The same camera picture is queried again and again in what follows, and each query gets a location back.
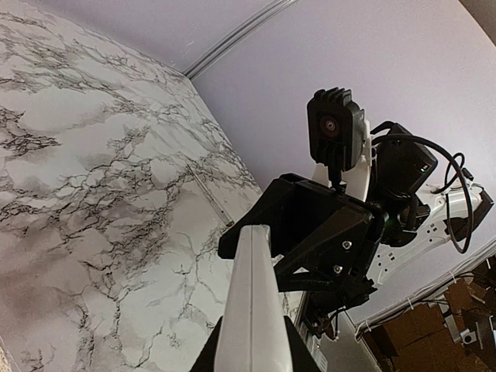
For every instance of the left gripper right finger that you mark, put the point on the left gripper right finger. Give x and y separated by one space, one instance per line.
302 360

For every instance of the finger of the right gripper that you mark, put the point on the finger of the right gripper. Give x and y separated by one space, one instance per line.
335 258
292 206

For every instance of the white remote control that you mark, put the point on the white remote control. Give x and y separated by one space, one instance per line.
253 335

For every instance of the right aluminium frame post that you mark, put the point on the right aluminium frame post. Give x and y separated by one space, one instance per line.
237 35

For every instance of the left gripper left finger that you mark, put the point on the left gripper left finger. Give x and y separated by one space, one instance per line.
206 358

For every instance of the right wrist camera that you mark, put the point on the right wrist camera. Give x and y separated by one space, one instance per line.
340 142

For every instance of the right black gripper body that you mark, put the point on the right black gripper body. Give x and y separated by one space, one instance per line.
321 308

